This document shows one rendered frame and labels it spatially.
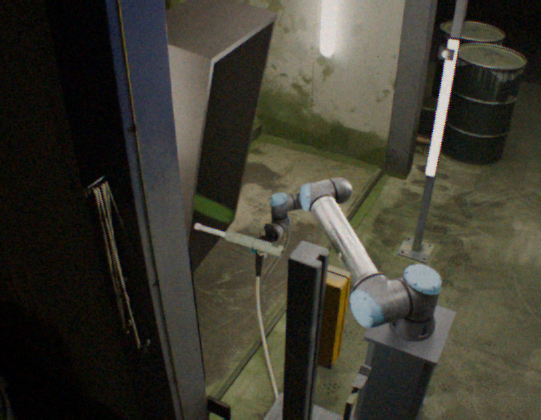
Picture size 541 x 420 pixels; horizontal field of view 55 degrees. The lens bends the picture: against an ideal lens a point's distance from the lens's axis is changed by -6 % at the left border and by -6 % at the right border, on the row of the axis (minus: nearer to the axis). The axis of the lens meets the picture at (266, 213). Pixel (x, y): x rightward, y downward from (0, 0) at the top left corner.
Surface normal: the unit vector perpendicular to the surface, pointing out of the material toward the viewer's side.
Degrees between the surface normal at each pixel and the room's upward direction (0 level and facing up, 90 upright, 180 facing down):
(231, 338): 0
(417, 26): 90
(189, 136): 90
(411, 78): 90
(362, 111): 90
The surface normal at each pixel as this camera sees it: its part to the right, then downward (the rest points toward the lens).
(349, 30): -0.48, 0.51
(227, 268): 0.00, -0.81
